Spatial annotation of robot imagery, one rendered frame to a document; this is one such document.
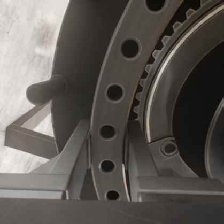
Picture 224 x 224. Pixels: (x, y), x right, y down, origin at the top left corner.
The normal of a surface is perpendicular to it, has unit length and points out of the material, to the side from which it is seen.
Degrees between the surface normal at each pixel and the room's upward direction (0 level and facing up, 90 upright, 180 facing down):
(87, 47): 90
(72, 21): 90
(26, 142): 90
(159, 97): 90
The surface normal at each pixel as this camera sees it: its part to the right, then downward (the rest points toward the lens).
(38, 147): -0.05, 0.39
